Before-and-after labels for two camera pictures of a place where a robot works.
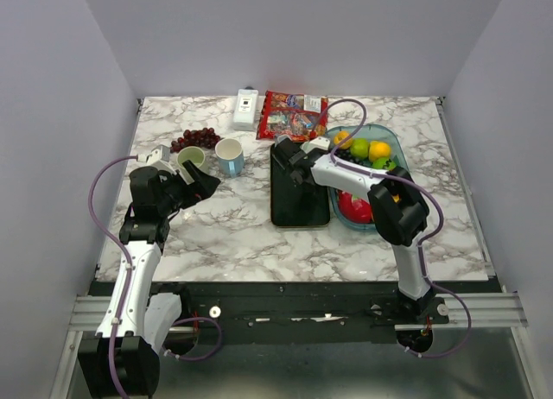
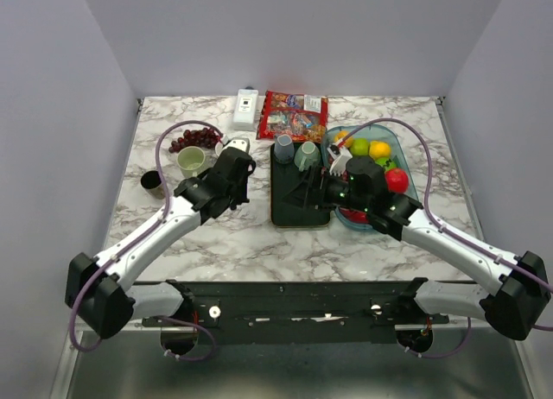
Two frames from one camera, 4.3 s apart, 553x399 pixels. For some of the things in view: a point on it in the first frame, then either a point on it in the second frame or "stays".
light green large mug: [193, 155] stays
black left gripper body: [177, 194] to [239, 193]
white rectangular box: [245, 107] stays
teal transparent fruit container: [373, 133] stays
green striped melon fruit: [384, 163] stays
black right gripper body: [294, 181] to [337, 193]
